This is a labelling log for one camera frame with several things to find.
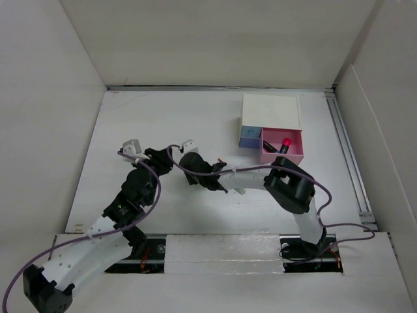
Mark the light blue small drawer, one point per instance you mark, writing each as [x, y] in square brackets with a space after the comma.
[250, 132]

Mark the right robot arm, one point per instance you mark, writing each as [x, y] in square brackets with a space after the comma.
[291, 188]

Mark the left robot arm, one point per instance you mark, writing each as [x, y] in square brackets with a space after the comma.
[112, 237]

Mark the aluminium rail right side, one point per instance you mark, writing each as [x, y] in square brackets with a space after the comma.
[364, 208]

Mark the blue cap highlighter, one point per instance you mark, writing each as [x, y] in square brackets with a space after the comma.
[269, 148]

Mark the pink cap highlighter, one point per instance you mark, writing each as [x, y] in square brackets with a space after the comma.
[285, 145]

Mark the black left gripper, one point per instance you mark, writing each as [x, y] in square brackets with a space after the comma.
[160, 159]

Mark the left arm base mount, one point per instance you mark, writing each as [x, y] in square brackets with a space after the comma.
[147, 254]

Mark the white mini drawer cabinet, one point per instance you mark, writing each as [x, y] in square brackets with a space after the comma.
[279, 118]

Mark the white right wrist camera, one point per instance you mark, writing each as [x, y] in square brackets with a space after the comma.
[188, 146]

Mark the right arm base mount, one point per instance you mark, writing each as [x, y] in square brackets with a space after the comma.
[299, 258]

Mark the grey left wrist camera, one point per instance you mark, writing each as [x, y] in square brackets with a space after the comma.
[130, 149]

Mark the aluminium rail back edge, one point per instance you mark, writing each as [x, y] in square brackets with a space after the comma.
[207, 88]

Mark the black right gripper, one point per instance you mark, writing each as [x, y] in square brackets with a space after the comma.
[191, 178]

